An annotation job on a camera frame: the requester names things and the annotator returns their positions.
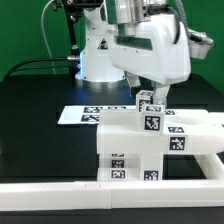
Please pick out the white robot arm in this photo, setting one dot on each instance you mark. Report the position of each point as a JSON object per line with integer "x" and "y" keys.
{"x": 126, "y": 14}

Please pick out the black camera stand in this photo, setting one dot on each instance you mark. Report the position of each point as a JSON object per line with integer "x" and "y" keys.
{"x": 74, "y": 10}

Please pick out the flat white chair back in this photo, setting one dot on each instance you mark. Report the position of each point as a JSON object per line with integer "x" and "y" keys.
{"x": 83, "y": 114}

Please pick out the white chair nut cube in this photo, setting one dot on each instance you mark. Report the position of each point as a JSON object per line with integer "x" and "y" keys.
{"x": 143, "y": 97}

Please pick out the white obstacle fence wall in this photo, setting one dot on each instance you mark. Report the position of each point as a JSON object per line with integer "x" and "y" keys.
{"x": 108, "y": 195}

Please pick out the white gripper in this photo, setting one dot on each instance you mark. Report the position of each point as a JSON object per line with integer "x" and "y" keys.
{"x": 151, "y": 53}

